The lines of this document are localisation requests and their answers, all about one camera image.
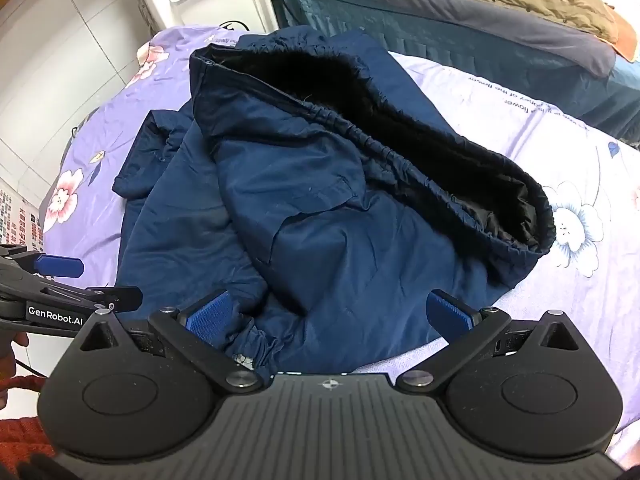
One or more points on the white machine with knobs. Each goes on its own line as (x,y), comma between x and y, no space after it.
(165,10)

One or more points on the wall poster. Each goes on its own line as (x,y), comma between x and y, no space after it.
(20,220)

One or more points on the person's left forearm red sleeve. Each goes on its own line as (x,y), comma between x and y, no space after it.
(22,425)

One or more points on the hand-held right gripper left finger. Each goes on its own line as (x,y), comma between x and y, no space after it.
(210,312)

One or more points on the orange cloth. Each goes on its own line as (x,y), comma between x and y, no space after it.
(627,35)

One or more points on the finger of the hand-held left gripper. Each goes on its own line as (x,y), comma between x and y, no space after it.
(60,266)
(122,297)

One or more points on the bed with teal skirt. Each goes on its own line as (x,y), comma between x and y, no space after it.
(450,55)

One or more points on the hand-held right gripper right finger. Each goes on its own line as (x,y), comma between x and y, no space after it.
(447,314)

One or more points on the person's left hand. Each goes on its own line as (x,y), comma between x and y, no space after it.
(14,341)

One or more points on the navy blue padded jacket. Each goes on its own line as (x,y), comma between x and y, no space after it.
(325,240)

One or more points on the grey bed blanket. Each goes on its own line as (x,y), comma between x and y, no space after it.
(525,35)

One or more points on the purple floral bed sheet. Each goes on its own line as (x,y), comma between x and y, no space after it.
(550,125)

